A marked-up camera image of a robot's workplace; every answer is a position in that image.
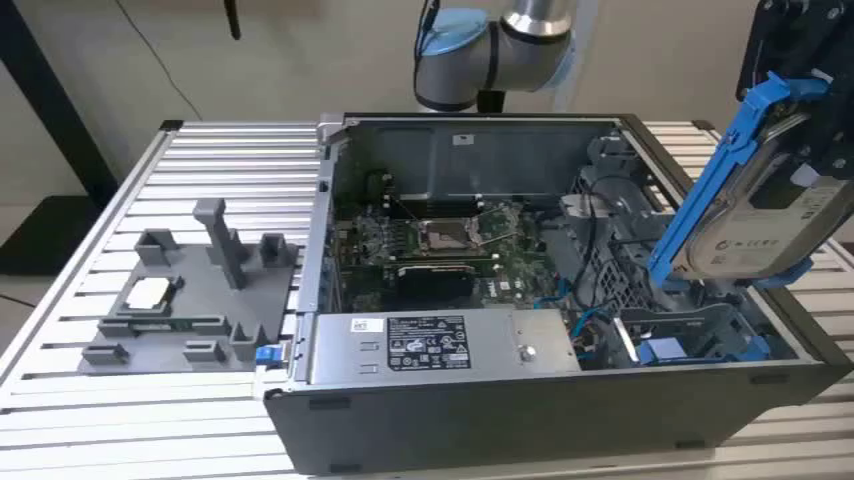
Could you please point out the hard disk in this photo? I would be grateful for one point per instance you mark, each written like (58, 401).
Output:
(755, 235)

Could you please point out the grey metal disk bay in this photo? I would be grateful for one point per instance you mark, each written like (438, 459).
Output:
(621, 280)

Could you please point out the white sticker on case panel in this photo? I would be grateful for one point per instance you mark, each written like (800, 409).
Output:
(462, 139)

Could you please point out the green motherboard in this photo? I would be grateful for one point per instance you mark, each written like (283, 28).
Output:
(514, 280)

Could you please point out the CPU socket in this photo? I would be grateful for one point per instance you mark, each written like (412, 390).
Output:
(444, 235)

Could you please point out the thin metal locking lever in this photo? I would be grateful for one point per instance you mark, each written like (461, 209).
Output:
(408, 209)

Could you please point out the black graphics card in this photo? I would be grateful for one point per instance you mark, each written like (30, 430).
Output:
(434, 287)

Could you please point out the black power supply label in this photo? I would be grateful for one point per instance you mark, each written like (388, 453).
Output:
(429, 342)

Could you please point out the black antenna rod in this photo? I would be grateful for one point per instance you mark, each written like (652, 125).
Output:
(231, 20)

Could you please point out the black open PC case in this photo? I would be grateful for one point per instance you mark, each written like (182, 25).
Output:
(468, 425)

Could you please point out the silver power supply unit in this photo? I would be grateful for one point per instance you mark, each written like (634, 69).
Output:
(334, 345)

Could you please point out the blue case latch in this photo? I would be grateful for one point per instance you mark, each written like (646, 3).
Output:
(267, 355)

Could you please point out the grey parts rack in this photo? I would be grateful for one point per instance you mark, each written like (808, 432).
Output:
(201, 300)

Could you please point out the silver CPU chip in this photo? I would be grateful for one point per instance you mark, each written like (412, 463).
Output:
(150, 292)

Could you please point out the green RAM stick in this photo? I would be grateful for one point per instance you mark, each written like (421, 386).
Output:
(167, 326)

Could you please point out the black stand with base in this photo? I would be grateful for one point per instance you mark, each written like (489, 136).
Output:
(41, 235)

